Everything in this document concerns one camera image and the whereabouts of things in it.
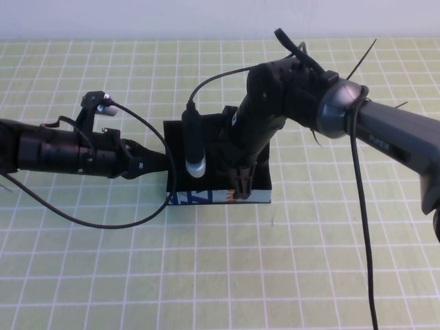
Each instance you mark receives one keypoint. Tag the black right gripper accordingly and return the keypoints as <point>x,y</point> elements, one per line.
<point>251,134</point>

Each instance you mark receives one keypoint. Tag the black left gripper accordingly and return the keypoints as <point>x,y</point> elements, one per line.
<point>103,154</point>

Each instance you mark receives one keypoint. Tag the black glasses case printed side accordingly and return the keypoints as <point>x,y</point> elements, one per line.
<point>175,137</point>

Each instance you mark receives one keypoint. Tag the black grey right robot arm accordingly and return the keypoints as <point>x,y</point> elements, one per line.
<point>395,130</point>

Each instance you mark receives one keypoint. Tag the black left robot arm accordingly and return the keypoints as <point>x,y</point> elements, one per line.
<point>41,151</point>

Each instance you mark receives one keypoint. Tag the black zip tie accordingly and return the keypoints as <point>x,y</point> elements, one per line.
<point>361,60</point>
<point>317,139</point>
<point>6,187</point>

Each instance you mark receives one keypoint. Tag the green white checked tablecloth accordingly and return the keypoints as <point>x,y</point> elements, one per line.
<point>103,275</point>

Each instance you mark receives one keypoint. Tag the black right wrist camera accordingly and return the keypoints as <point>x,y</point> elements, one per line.
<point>193,144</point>

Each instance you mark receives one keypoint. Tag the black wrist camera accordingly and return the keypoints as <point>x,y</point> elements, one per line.
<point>193,144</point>
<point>98,103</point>

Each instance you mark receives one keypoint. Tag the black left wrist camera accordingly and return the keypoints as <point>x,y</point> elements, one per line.
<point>98,103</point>

